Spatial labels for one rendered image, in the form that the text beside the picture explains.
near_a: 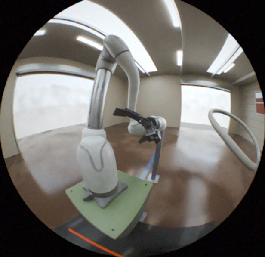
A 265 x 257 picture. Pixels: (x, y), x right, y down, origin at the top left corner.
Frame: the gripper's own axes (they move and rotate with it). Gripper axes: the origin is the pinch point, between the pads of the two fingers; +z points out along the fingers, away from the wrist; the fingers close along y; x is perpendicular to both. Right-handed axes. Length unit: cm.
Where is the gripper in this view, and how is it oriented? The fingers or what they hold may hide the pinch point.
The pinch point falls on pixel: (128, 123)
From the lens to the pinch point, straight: 24.1
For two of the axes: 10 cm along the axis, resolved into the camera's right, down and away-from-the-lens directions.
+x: 5.1, -7.8, -3.6
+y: -6.4, -6.2, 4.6
